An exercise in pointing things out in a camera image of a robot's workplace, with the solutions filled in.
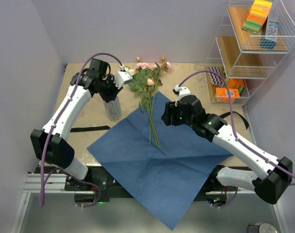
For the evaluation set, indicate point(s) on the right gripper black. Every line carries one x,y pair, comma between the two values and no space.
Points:
171,109

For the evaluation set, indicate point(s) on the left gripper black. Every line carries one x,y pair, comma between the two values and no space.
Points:
111,96

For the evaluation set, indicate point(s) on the white ceramic vase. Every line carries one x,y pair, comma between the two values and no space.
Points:
113,109

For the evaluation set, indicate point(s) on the pink white flower bouquet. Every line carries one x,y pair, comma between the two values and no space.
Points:
145,82

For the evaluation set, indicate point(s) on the blue wrapping paper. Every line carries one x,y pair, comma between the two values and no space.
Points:
164,179

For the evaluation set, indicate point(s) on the black ribbon gold lettering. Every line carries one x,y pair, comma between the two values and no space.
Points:
102,128

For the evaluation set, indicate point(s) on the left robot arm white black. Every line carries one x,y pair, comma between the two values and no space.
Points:
50,143

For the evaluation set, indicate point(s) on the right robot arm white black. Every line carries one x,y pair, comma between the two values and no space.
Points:
268,177

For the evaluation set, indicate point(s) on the orange box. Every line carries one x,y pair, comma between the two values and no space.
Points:
223,96

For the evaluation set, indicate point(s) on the purple wavy striped cloth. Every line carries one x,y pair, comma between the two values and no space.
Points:
216,76

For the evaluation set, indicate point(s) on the yellow green sponge pack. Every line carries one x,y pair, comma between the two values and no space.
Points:
236,84

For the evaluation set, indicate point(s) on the white blue cube box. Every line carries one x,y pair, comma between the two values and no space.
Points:
270,32

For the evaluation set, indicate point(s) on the colourful sponge pack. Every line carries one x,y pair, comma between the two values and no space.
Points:
257,15

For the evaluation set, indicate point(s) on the metal tin can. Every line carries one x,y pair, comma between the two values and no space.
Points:
261,228

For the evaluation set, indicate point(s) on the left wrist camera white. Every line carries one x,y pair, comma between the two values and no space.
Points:
121,78

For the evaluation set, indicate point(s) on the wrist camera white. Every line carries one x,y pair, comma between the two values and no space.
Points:
121,78
180,91

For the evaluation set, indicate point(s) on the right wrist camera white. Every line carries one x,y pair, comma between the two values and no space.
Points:
180,91

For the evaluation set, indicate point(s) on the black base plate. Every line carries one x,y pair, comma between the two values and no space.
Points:
110,188

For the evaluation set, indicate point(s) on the white wire shelf rack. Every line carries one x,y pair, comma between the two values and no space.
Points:
239,54

